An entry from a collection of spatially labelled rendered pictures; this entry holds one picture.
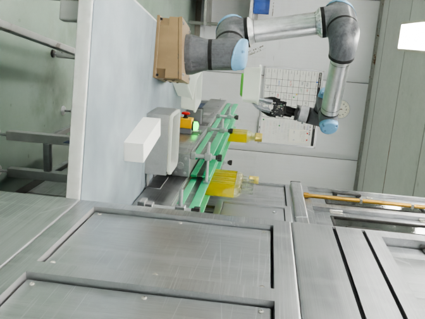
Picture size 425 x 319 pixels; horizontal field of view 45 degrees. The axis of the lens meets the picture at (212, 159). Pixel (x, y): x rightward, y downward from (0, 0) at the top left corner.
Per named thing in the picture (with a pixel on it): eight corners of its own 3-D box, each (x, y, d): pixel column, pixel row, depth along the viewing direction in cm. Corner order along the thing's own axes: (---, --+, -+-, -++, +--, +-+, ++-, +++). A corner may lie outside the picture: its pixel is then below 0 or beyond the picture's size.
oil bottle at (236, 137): (217, 140, 320) (261, 144, 318) (217, 131, 319) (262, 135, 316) (217, 138, 326) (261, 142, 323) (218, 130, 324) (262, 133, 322)
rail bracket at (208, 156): (188, 182, 202) (219, 185, 201) (190, 141, 198) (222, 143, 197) (189, 180, 205) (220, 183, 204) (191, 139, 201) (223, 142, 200)
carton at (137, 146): (123, 142, 151) (143, 143, 151) (143, 116, 173) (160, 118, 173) (124, 161, 154) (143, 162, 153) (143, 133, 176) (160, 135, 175)
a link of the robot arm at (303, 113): (308, 107, 232) (304, 124, 233) (298, 104, 232) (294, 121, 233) (310, 107, 225) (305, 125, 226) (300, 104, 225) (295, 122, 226)
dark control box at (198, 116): (184, 123, 267) (200, 125, 266) (185, 108, 265) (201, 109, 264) (187, 121, 275) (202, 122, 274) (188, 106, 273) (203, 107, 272)
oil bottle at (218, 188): (189, 193, 211) (240, 199, 209) (190, 180, 210) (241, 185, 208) (191, 189, 217) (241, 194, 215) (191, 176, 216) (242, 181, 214)
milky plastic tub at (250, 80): (241, 62, 221) (261, 64, 220) (243, 68, 243) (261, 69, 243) (238, 102, 222) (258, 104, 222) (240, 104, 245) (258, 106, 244)
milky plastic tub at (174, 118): (145, 174, 183) (169, 176, 182) (148, 112, 178) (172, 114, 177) (156, 162, 200) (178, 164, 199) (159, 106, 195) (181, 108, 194)
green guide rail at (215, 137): (191, 159, 204) (210, 161, 203) (191, 156, 204) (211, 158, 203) (227, 104, 373) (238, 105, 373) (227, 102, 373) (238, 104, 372)
